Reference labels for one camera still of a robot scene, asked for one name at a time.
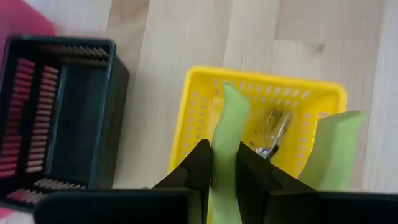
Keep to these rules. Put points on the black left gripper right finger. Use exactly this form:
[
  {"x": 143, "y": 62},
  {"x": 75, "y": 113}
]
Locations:
[{"x": 280, "y": 202}]

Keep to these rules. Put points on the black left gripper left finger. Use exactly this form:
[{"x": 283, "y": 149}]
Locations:
[{"x": 124, "y": 207}]

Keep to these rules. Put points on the black plastic basket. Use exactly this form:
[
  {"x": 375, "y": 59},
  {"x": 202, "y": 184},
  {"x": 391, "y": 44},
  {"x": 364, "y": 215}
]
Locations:
[{"x": 77, "y": 124}]

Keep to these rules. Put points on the yellow plastic basket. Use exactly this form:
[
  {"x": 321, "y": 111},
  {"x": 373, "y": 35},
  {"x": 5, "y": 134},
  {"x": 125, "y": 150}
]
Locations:
[{"x": 199, "y": 93}]

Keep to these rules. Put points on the red plastic basket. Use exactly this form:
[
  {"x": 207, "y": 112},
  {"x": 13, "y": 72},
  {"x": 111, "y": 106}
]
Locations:
[{"x": 18, "y": 18}]

